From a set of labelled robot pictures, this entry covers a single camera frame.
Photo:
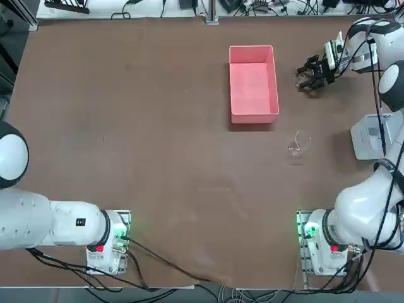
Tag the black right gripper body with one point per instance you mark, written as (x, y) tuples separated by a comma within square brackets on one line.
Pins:
[(325, 72)]

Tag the white tissue sheet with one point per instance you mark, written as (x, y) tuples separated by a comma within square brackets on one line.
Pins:
[(339, 37)]

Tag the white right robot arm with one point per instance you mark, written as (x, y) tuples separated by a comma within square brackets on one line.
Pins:
[(360, 208)]

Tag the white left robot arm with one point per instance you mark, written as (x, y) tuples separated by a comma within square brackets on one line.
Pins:
[(31, 221)]

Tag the green tissue pack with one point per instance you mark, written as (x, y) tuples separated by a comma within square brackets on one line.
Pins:
[(331, 50)]

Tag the large glass beaker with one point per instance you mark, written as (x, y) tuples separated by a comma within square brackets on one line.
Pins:
[(298, 145)]

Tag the pink plastic container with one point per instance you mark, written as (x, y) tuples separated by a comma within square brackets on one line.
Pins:
[(252, 85)]

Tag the black power adapter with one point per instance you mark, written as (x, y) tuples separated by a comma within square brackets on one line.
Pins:
[(188, 3), (232, 5)]

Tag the black rack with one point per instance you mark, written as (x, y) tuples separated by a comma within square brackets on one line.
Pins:
[(66, 6)]

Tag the aluminium frame post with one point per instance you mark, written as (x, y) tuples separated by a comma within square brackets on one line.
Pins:
[(211, 12)]

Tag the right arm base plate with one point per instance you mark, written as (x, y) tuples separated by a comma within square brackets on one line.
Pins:
[(300, 240)]

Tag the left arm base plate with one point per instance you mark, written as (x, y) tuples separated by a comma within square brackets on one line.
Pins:
[(126, 221)]

